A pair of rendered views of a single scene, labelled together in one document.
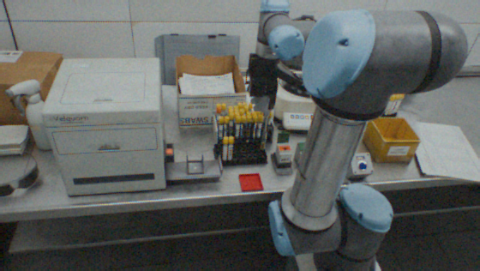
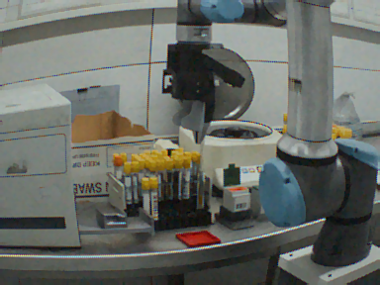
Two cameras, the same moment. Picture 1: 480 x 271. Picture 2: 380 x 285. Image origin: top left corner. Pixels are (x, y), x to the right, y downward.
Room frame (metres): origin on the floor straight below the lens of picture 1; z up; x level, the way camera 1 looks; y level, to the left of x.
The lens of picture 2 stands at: (-0.51, 0.25, 1.40)
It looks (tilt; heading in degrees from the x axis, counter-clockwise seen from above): 14 degrees down; 348
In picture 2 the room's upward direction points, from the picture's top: 1 degrees clockwise
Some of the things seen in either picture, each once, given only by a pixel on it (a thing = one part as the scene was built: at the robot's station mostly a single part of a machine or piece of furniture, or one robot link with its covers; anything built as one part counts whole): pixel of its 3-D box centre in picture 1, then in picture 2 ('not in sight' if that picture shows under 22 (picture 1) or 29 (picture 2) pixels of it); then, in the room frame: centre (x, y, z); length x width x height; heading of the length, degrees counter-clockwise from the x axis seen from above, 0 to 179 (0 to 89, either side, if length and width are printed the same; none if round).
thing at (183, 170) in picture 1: (188, 167); (101, 221); (0.80, 0.15, 0.92); 0.21 x 0.07 x 0.05; 103
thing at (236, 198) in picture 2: (283, 154); (236, 203); (0.90, -0.15, 0.92); 0.05 x 0.04 x 0.06; 13
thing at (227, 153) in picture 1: (241, 143); (166, 198); (0.92, -0.01, 0.93); 0.17 x 0.09 x 0.11; 104
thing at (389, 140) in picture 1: (390, 140); not in sight; (1.03, -0.53, 0.93); 0.13 x 0.13 x 0.10; 9
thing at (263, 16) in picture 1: (273, 21); (195, 3); (0.93, -0.06, 1.35); 0.09 x 0.08 x 0.11; 13
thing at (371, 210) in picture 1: (357, 219); (352, 175); (0.54, -0.28, 1.07); 0.13 x 0.12 x 0.14; 103
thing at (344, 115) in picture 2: not in sight; (338, 118); (1.50, -0.68, 0.97); 0.26 x 0.17 x 0.19; 119
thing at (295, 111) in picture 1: (302, 99); (236, 154); (1.22, -0.23, 0.94); 0.30 x 0.24 x 0.12; 4
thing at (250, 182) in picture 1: (250, 182); (198, 238); (0.80, -0.05, 0.88); 0.07 x 0.07 x 0.01; 13
